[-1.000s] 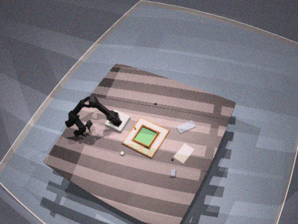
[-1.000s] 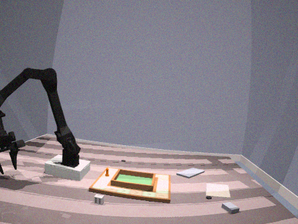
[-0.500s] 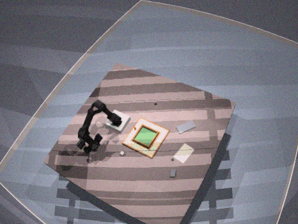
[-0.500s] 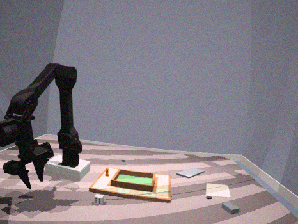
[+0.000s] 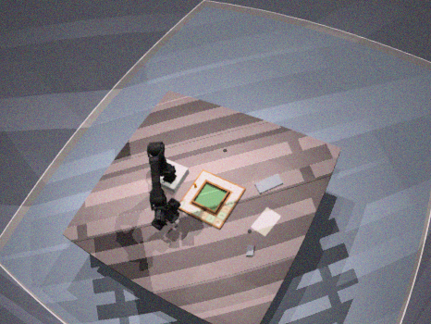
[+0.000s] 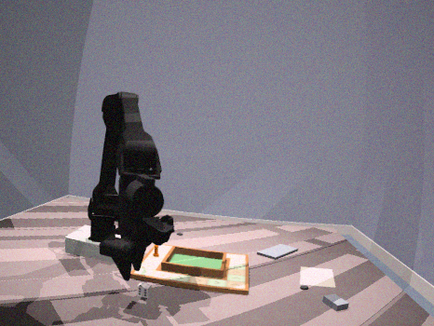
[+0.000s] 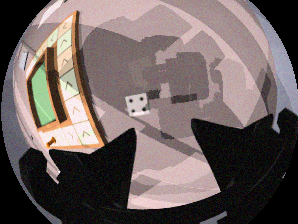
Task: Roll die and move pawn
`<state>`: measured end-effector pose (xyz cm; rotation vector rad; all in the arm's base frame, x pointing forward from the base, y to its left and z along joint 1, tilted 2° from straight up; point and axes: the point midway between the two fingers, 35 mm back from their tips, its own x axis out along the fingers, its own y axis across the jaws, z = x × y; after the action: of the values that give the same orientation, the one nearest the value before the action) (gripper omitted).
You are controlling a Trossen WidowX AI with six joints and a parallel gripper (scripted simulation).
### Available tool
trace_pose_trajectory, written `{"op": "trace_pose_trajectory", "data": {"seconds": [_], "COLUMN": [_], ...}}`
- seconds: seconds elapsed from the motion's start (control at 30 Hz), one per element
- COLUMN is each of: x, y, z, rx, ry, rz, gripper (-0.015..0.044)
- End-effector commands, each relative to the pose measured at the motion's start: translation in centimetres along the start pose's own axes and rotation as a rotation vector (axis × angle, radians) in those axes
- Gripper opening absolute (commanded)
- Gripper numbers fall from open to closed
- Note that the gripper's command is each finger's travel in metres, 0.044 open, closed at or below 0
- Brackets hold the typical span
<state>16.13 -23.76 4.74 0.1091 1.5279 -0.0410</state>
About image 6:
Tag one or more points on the orange game pawn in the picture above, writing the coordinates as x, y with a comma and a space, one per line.
156, 254

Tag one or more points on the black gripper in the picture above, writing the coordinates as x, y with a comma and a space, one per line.
128, 249

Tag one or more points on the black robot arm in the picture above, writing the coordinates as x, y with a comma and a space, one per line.
131, 152

